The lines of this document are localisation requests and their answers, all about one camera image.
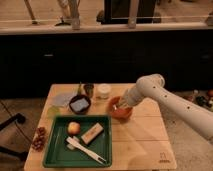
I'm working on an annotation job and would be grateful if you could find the clear plastic lid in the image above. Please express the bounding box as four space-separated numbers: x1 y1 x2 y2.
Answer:
51 92 75 107

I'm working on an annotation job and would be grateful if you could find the light green plate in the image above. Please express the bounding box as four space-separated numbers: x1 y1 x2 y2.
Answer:
47 106 60 119

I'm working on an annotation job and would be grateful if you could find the dark bowl with sponge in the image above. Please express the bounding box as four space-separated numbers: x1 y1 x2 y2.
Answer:
69 95 91 114

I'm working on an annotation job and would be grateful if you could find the green plastic tray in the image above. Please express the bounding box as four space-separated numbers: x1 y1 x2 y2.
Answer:
43 115 112 168

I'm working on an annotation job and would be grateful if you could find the white cup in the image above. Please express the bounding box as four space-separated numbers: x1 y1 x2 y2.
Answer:
97 83 111 99

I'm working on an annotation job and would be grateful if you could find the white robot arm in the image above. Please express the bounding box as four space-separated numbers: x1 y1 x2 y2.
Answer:
116 74 213 144

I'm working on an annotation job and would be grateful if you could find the wooden table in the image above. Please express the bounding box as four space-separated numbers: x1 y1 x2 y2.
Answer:
24 83 177 171

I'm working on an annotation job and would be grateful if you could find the bunch of red grapes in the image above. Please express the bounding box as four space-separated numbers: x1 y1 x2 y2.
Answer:
32 127 46 151

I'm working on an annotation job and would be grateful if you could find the white plastic fork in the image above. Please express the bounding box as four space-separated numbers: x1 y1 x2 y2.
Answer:
66 137 106 165

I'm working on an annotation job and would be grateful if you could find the yellow red apple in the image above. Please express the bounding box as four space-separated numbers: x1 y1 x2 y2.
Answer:
67 122 80 135

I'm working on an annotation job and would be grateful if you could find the red bowl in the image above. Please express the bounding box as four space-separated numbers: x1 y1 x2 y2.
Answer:
106 96 133 120

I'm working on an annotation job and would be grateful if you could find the wooden block brush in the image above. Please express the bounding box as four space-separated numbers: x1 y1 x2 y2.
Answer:
81 123 104 144

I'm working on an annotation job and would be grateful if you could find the green pear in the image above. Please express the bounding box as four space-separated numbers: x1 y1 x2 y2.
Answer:
77 82 83 95

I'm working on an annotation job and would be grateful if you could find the black chair base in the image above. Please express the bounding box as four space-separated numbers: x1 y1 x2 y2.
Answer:
0 113 28 161

